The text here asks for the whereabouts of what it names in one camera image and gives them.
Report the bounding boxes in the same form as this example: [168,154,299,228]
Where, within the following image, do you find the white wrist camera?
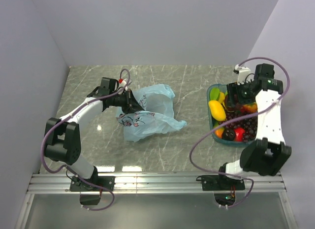
[118,78,132,91]
[233,65,251,85]

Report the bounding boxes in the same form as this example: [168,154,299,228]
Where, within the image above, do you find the dark fake plum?
[222,128,235,141]

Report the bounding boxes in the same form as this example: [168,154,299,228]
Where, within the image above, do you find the yellow fake bananas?
[218,92,225,103]

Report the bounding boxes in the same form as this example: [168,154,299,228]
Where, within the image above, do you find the green fake leaf fruit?
[209,87,221,101]

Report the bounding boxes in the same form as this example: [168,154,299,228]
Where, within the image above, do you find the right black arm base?
[196,175,245,207]

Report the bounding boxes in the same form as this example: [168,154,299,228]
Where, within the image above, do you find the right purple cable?
[189,56,290,208]

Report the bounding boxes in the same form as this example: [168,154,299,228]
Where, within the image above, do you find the red fake apple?
[234,128,246,142]

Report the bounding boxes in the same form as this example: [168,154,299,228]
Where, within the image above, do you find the light blue plastic bag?
[116,84,187,142]

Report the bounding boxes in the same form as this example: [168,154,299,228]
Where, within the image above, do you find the teal plastic fruit basket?
[207,84,253,148]

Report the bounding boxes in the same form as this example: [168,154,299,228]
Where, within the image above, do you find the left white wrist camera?
[118,78,132,91]

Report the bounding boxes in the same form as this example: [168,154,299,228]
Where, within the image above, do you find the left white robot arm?
[40,77,143,191]

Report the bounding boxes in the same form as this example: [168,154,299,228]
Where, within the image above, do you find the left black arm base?
[69,176,115,206]

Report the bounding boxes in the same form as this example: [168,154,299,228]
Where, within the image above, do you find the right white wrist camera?
[233,65,251,85]

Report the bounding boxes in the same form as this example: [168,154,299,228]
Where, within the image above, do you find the small orange fake fruit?
[214,127,225,138]

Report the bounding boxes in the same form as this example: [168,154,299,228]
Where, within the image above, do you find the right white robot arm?
[217,64,292,189]

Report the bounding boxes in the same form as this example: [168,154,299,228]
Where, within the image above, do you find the yellow fake mango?
[208,100,226,122]

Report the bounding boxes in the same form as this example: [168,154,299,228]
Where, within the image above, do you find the red orange fake pepper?
[242,102,258,113]

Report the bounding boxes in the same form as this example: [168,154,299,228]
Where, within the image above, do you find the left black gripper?
[110,88,145,114]

